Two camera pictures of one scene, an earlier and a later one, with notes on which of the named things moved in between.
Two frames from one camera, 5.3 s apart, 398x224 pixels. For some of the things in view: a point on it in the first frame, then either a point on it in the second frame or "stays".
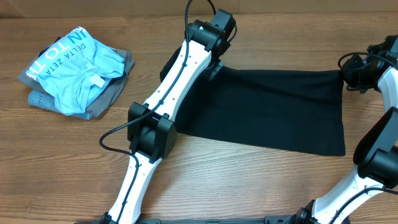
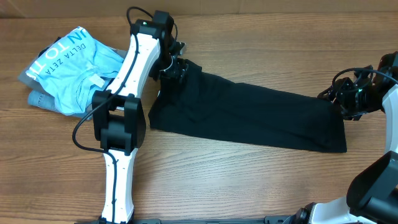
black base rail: [275, 219] stays
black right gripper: [348, 74] -> [342, 101]
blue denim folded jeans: [47, 102] stays
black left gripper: [215, 66] -> [176, 73]
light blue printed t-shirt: [74, 69] stays
